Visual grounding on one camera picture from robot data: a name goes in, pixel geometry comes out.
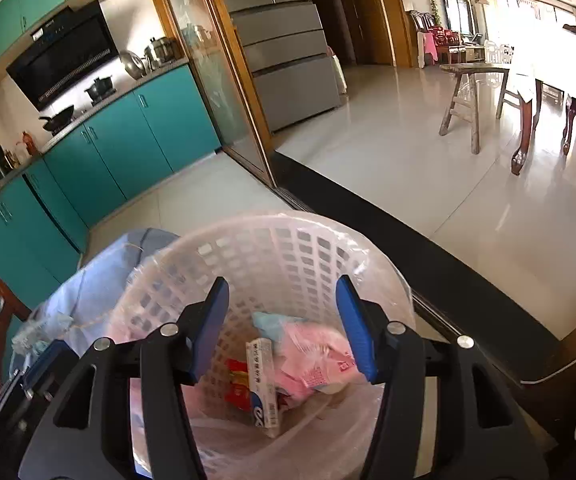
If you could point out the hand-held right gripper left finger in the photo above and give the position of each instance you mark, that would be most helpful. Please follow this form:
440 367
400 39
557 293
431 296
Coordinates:
208 330

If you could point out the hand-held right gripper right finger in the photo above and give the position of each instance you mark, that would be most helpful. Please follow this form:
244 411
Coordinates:
360 332

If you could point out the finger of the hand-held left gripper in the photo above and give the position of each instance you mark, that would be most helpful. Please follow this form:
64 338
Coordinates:
50 360

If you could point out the clear plastic bag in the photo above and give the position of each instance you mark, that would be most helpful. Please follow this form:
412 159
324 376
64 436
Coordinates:
43 330

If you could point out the pink plastic bag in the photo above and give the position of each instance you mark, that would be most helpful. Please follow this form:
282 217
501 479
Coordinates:
313 360

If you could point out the translucent basket liner bag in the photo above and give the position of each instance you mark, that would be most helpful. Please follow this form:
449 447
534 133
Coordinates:
385 280

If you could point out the red gold snack wrapper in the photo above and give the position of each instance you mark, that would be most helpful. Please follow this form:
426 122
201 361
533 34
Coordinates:
238 382

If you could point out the light blue plastic bag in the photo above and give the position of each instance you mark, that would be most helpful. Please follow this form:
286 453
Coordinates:
270 325

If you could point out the white blue toothpaste box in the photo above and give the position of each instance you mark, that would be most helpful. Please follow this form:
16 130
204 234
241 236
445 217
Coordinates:
263 390

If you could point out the white plastic mesh basket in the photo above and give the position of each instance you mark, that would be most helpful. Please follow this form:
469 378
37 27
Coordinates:
278 255

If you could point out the blue quilted cloth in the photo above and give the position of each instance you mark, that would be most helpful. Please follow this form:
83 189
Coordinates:
98 280

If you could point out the teal kitchen base cabinet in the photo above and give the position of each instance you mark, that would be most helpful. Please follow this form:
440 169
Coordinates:
143 135
18 240

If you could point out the black countertop appliance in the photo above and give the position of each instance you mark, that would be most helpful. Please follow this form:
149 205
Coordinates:
3 160

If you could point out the brown bottle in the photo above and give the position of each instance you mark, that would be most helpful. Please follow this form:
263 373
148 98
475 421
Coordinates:
30 144

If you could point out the black wok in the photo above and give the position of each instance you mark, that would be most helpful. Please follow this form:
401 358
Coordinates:
58 120

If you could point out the dark cooking pot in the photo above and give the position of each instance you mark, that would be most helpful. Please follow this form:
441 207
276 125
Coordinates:
100 89

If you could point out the glass sliding door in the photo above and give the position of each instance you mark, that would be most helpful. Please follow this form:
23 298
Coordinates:
208 60

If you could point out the steel pot lid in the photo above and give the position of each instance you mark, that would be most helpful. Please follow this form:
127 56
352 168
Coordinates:
134 65

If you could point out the steel stock pot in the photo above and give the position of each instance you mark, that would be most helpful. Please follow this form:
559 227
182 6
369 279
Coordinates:
162 52

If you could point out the wooden bench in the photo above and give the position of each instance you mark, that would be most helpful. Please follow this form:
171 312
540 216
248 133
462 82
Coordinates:
472 72

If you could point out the silver refrigerator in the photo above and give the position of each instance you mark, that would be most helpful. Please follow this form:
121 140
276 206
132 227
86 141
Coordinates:
278 45

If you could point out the red wooden armchair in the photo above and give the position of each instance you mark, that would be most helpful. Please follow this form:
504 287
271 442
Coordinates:
435 37

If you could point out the black range hood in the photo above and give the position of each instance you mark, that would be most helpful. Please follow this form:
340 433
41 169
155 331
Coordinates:
63 55

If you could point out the wooden room door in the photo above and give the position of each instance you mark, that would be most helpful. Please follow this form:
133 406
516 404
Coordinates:
362 15

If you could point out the wooden dining table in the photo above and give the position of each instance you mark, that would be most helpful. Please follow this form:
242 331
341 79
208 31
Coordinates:
557 60

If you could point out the teal kitchen wall cabinet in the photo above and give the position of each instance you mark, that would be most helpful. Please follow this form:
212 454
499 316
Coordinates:
33 5

